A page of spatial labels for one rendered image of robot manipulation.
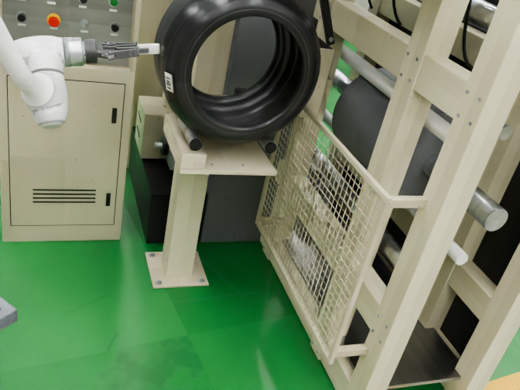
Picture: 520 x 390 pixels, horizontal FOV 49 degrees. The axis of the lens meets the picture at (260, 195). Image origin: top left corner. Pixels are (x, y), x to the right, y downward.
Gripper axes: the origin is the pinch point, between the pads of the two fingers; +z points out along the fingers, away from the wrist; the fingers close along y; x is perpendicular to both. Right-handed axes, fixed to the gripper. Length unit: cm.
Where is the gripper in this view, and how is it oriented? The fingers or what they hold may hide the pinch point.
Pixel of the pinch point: (148, 49)
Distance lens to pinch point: 193.6
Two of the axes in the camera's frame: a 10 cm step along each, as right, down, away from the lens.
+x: -0.6, 8.4, 5.3
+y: -3.0, -5.3, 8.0
